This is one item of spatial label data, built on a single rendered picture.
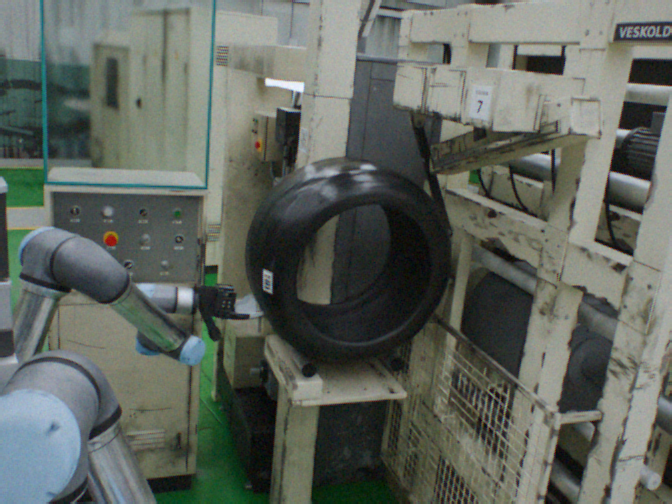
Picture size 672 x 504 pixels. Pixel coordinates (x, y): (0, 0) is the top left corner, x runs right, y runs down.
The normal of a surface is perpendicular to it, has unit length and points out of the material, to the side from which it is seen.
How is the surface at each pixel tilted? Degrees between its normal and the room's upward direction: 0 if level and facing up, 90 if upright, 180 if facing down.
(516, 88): 90
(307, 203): 57
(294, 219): 65
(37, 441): 84
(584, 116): 72
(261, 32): 90
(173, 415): 90
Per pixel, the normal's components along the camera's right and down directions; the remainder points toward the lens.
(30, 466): 0.13, 0.15
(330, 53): 0.33, 0.29
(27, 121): 0.54, 0.28
